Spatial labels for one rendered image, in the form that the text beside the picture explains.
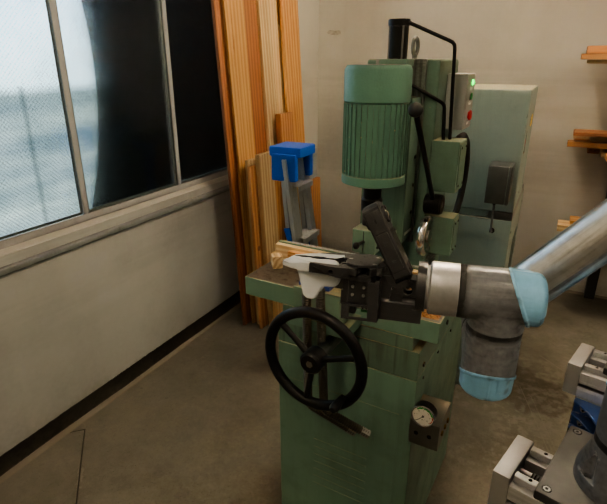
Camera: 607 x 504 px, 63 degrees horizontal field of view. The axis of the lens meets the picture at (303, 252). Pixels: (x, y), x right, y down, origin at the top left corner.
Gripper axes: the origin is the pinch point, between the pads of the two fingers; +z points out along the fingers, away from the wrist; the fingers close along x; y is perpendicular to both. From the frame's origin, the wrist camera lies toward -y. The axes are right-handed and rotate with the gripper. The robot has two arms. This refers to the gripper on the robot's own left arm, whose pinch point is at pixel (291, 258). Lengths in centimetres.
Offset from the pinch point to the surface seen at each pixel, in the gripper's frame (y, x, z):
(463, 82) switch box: -34, 89, -24
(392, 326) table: 30, 56, -12
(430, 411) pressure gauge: 49, 49, -23
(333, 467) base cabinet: 85, 67, 4
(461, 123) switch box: -23, 91, -24
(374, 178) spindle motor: -7, 62, -3
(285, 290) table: 27, 63, 20
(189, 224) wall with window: 32, 171, 110
